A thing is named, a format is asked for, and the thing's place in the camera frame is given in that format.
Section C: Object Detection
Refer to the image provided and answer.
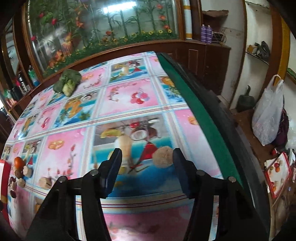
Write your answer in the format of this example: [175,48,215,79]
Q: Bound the green water bottle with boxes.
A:
[28,66,40,87]

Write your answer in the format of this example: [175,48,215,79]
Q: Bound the beige cake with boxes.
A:
[38,177,52,190]
[18,178,26,188]
[152,146,173,168]

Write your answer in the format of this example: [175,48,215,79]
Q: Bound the green leafy vegetable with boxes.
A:
[53,69,82,97]

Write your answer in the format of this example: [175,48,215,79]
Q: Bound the orange mandarin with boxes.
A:
[14,157,26,171]

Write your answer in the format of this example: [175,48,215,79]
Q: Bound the beige cake cylinder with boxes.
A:
[23,166,33,178]

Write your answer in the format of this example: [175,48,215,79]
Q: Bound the red date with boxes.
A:
[9,177,16,185]

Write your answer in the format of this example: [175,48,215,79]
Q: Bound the red white gift box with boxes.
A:
[0,160,11,223]

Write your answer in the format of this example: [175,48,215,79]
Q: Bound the colourful fruit print tablecloth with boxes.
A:
[1,52,222,240]

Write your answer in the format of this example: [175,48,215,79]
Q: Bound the brown kiwi-like fruit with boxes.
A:
[15,169,23,179]

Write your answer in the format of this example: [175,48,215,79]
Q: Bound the wooden cabinet with mural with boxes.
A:
[1,1,230,117]

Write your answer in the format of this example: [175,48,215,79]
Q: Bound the white plastic bag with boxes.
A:
[251,74,284,146]

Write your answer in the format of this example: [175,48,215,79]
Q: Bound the red tray on floor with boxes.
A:
[264,152,292,199]

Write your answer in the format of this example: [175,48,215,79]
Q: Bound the purple spray bottles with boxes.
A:
[200,24,213,43]

